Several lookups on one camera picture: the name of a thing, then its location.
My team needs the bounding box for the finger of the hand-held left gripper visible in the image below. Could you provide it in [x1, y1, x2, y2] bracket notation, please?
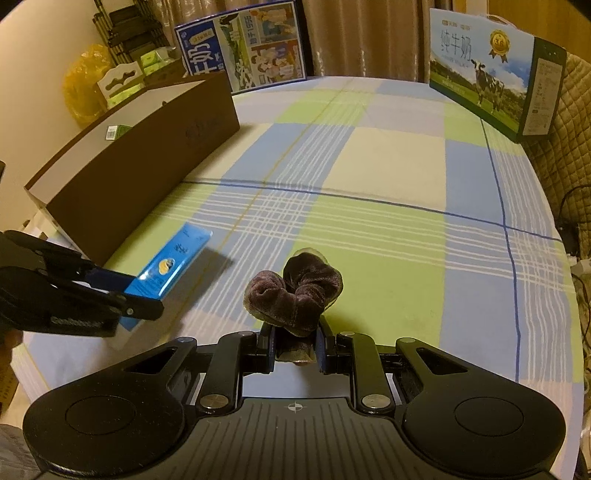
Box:
[4, 231, 138, 293]
[69, 283, 165, 321]

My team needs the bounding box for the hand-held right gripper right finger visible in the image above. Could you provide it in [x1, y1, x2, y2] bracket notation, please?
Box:
[315, 323, 472, 416]

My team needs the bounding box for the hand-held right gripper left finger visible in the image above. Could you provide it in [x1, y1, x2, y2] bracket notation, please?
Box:
[117, 325, 278, 416]

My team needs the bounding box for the blue and white box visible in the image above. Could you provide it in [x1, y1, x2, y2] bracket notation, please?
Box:
[111, 223, 213, 330]

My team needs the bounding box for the brown velvet scrunchie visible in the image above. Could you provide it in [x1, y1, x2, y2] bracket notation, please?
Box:
[243, 249, 345, 365]

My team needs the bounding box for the brown storage box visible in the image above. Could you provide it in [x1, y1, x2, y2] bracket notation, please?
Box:
[24, 71, 241, 268]

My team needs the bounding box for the cardboard box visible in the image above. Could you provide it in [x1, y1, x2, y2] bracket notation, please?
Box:
[0, 360, 24, 416]

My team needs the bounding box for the checkered tablecloth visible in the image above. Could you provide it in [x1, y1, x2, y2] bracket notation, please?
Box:
[14, 76, 585, 416]

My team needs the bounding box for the yellow plastic bag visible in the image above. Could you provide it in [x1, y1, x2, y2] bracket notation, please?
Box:
[62, 44, 114, 129]

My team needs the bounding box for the stack of green tissue packs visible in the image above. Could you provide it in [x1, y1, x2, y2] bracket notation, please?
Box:
[108, 46, 178, 109]

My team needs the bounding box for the black folding rack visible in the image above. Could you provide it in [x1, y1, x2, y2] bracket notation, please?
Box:
[92, 0, 169, 63]

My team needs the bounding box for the blue comic print carton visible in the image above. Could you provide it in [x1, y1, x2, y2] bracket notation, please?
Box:
[174, 2, 308, 95]

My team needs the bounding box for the beige curtain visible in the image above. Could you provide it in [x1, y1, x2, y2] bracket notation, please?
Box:
[152, 0, 490, 84]

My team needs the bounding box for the beige quilted chair cover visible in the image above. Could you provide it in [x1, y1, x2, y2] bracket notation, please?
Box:
[522, 51, 591, 264]

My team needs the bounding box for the green cow print carton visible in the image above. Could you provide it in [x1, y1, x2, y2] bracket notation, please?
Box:
[428, 7, 568, 143]

